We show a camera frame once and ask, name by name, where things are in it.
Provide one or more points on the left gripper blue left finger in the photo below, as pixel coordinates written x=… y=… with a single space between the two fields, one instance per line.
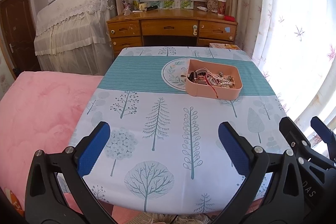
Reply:
x=89 y=148

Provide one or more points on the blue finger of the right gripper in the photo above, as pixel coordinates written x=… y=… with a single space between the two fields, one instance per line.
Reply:
x=327 y=136
x=294 y=136

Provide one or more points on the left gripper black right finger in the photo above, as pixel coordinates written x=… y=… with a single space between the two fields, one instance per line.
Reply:
x=242 y=154

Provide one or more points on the pink plastic jewelry tray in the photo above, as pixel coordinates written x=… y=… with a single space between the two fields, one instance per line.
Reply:
x=223 y=82

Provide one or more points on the white smart watch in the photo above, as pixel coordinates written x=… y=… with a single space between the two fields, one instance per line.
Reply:
x=198 y=75

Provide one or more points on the pink fleece blanket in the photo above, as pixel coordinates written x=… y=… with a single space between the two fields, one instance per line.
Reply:
x=39 y=111

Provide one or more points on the tree pattern tablecloth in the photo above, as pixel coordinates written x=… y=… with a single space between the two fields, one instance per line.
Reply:
x=164 y=154

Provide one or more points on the magazine on stool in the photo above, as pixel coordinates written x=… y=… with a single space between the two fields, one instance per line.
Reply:
x=224 y=46

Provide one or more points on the white lace covered piano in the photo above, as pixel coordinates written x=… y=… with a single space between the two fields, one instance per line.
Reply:
x=72 y=36

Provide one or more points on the floral white curtain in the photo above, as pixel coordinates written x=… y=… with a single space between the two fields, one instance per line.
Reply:
x=292 y=42

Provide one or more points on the red case on desk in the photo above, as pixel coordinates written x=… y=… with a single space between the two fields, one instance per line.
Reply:
x=229 y=18

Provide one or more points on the brown wooden door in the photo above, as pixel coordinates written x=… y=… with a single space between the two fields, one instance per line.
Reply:
x=19 y=34

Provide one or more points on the wooden desk with drawers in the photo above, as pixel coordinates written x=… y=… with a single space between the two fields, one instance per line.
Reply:
x=176 y=27

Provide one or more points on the red floral cup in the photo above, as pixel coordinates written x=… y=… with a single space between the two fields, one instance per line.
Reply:
x=221 y=7

